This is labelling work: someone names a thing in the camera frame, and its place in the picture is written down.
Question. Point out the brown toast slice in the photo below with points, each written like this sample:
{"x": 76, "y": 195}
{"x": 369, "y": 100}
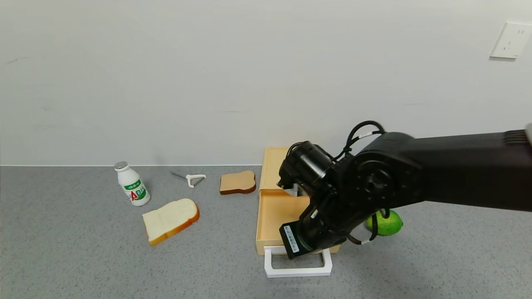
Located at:
{"x": 237, "y": 182}

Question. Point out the white peeler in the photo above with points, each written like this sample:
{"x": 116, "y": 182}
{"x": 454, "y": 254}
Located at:
{"x": 191, "y": 179}

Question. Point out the white wall socket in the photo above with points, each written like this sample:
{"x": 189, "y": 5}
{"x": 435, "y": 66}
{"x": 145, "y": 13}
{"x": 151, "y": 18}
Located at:
{"x": 512, "y": 39}

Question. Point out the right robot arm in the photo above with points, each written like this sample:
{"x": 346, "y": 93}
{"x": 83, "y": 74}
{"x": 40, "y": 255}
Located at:
{"x": 457, "y": 170}

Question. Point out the green lime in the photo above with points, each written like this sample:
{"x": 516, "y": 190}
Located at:
{"x": 395, "y": 224}

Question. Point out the white bread slice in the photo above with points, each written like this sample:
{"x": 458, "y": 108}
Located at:
{"x": 169, "y": 219}

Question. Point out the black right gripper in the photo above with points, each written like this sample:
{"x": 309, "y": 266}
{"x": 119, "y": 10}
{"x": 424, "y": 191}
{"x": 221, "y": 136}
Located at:
{"x": 292, "y": 239}

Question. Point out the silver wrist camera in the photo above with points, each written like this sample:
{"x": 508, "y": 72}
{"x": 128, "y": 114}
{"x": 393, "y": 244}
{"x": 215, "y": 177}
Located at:
{"x": 294, "y": 190}

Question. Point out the white milk bottle green label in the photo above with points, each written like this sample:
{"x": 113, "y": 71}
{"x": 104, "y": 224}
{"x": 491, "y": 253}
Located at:
{"x": 132, "y": 187}

